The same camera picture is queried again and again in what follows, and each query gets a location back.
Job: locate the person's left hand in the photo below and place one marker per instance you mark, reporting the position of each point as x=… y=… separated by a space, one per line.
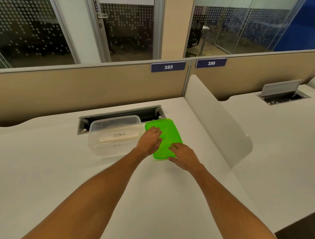
x=147 y=142

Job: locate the person's right hand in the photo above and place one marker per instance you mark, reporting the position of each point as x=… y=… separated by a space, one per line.
x=187 y=157

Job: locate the person's right thumb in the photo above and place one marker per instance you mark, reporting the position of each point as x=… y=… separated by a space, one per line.
x=172 y=159

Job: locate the person's left thumb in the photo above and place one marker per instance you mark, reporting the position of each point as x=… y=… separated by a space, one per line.
x=158 y=142

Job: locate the green plastic container lid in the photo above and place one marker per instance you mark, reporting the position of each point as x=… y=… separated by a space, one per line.
x=168 y=131

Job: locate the person's left forearm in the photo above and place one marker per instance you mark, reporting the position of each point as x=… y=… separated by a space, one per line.
x=93 y=197

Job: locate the person's right forearm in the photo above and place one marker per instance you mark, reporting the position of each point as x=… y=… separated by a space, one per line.
x=226 y=206

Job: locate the white paper label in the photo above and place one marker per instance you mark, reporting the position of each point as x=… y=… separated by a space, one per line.
x=119 y=136

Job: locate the clear plastic container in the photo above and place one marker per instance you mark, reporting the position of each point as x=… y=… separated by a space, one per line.
x=110 y=149

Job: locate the white desk divider panel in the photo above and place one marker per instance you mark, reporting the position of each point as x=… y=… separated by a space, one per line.
x=311 y=82
x=216 y=118

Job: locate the blue number sign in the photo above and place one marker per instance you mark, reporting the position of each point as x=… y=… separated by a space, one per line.
x=168 y=67
x=211 y=63

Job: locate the beige partition panel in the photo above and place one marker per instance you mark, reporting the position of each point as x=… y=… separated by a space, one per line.
x=251 y=71
x=73 y=91

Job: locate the black office chair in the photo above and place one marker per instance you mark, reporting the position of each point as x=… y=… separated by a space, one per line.
x=195 y=37

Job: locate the glass door with dot pattern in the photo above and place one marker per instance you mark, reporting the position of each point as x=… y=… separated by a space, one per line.
x=128 y=32

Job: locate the dotted glass window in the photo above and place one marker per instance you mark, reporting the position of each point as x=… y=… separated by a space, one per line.
x=246 y=27
x=32 y=32

